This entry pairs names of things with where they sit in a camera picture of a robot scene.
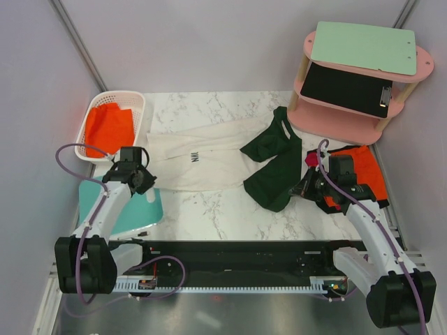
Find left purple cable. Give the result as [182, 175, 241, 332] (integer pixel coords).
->
[55, 143, 186, 318]

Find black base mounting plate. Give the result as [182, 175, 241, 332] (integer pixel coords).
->
[120, 240, 367, 290]

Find mint green board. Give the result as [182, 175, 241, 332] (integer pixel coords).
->
[311, 21, 417, 75]

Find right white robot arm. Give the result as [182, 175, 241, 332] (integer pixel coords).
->
[290, 151, 437, 328]

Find pink two-tier shelf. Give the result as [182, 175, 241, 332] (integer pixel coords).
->
[288, 32, 434, 145]

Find black t shirt right pile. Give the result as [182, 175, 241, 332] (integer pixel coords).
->
[316, 198, 390, 214]

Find dark green t shirt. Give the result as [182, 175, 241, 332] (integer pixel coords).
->
[240, 106, 302, 212]

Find black clipboard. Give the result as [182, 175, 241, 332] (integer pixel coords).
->
[300, 63, 393, 118]

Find white plastic laundry basket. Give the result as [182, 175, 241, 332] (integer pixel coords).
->
[74, 91, 146, 165]

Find orange t shirt pile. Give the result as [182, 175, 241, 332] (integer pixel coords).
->
[329, 145, 390, 209]

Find purple cable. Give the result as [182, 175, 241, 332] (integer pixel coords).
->
[55, 143, 186, 318]
[314, 139, 429, 335]

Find teal cutting board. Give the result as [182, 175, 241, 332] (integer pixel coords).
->
[78, 181, 163, 235]

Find magenta t shirt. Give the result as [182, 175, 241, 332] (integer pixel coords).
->
[305, 151, 318, 168]

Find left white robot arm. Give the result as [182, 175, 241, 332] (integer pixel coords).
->
[54, 147, 156, 296]

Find orange t shirt in basket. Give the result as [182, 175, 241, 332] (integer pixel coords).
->
[85, 103, 135, 154]

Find white slotted cable duct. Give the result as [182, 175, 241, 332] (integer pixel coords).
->
[112, 276, 345, 294]

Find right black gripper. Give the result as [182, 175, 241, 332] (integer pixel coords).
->
[288, 166, 337, 202]

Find aluminium frame rail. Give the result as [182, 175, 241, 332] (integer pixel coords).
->
[49, 250, 427, 278]

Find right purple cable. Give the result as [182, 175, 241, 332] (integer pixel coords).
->
[314, 139, 429, 335]

